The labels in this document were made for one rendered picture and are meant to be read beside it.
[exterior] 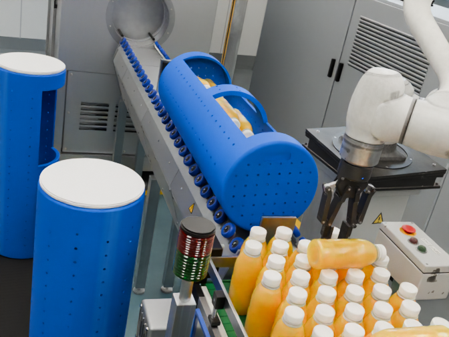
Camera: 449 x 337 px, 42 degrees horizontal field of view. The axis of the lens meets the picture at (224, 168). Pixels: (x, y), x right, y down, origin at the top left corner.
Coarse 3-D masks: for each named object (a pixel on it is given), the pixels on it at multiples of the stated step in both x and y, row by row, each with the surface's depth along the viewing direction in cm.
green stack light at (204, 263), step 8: (176, 248) 102; (176, 256) 102; (184, 256) 100; (208, 256) 102; (176, 264) 102; (184, 264) 101; (192, 264) 100; (200, 264) 101; (208, 264) 103; (176, 272) 102; (184, 272) 101; (192, 272) 101; (200, 272) 102; (184, 280) 102; (192, 280) 102
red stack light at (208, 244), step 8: (184, 240) 99; (192, 240) 98; (200, 240) 98; (208, 240) 99; (184, 248) 100; (192, 248) 99; (200, 248) 99; (208, 248) 100; (192, 256) 100; (200, 256) 100
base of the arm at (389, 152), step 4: (392, 144) 201; (396, 144) 204; (384, 148) 201; (388, 148) 201; (392, 148) 202; (396, 148) 207; (384, 152) 202; (388, 152) 202; (392, 152) 203; (396, 152) 204; (400, 152) 205; (380, 156) 201; (384, 156) 202; (388, 156) 202; (392, 156) 203; (396, 156) 203; (400, 156) 203; (404, 156) 204; (400, 160) 204; (404, 160) 204
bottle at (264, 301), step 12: (264, 288) 122; (276, 288) 122; (252, 300) 124; (264, 300) 122; (276, 300) 122; (252, 312) 125; (264, 312) 123; (252, 324) 125; (264, 324) 124; (252, 336) 126; (264, 336) 125
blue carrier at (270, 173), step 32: (192, 64) 227; (160, 96) 225; (192, 96) 192; (224, 96) 236; (192, 128) 183; (224, 128) 166; (256, 128) 204; (224, 160) 156; (256, 160) 153; (288, 160) 156; (224, 192) 154; (256, 192) 157; (288, 192) 161; (256, 224) 162
